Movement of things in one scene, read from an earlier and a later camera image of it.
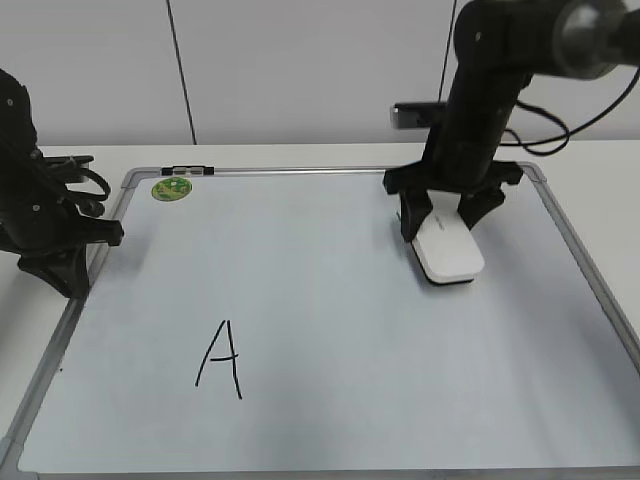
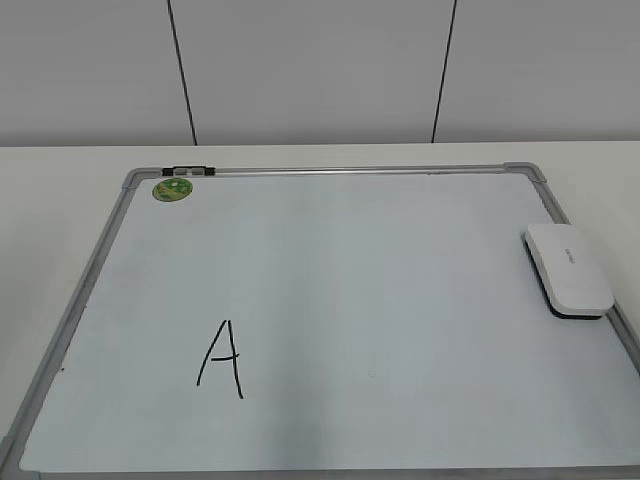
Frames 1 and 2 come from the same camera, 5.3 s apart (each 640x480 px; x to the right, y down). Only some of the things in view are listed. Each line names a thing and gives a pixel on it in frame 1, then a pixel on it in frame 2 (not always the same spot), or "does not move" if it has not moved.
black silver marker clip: x=187 y=171 does not move
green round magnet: x=170 y=189 does not move
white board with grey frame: x=270 y=324 does not move
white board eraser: x=445 y=247 → x=570 y=277
